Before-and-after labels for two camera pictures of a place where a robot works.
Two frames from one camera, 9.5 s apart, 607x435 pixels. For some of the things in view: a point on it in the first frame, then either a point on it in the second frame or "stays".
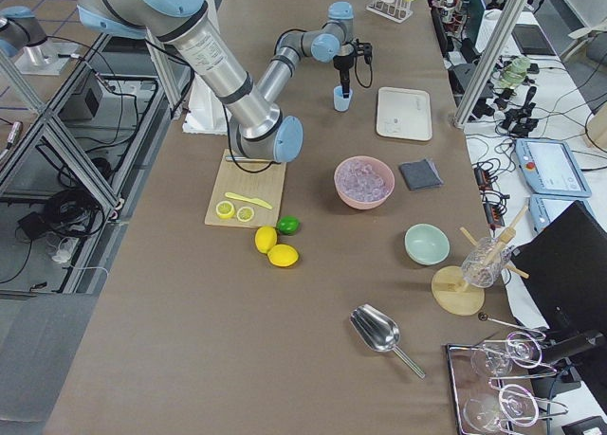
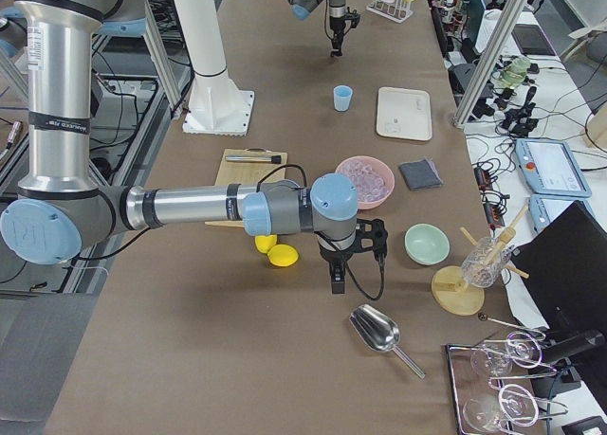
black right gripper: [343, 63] → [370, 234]
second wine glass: [515, 403] stays
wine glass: [494, 358] stays
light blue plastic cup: [340, 102] stays
